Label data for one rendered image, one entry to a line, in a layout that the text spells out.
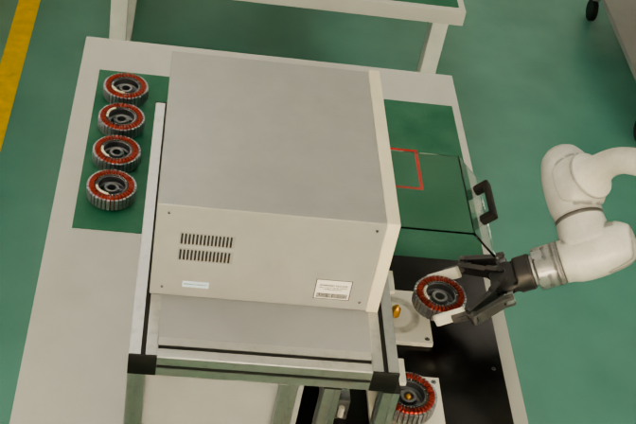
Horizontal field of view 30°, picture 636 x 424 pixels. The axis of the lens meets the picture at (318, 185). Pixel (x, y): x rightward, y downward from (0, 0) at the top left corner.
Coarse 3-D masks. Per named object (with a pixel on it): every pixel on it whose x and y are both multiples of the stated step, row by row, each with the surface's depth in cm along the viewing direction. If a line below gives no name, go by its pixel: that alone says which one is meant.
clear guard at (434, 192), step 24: (408, 168) 243; (432, 168) 245; (456, 168) 246; (408, 192) 238; (432, 192) 239; (456, 192) 240; (408, 216) 232; (432, 216) 233; (456, 216) 234; (480, 240) 232
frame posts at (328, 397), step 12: (324, 396) 198; (336, 396) 198; (384, 396) 199; (396, 396) 199; (324, 408) 200; (336, 408) 200; (384, 408) 201; (312, 420) 206; (324, 420) 204; (372, 420) 206; (384, 420) 204
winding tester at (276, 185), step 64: (192, 64) 216; (256, 64) 219; (192, 128) 201; (256, 128) 204; (320, 128) 207; (384, 128) 210; (192, 192) 189; (256, 192) 191; (320, 192) 194; (384, 192) 196; (192, 256) 193; (256, 256) 194; (320, 256) 194; (384, 256) 194
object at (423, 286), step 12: (432, 276) 250; (420, 288) 247; (432, 288) 250; (444, 288) 250; (456, 288) 249; (420, 300) 245; (432, 300) 248; (444, 300) 247; (456, 300) 246; (420, 312) 245; (432, 312) 244
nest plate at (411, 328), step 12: (396, 300) 254; (408, 300) 255; (408, 312) 252; (396, 324) 249; (408, 324) 249; (420, 324) 250; (396, 336) 246; (408, 336) 246; (420, 336) 247; (432, 336) 248
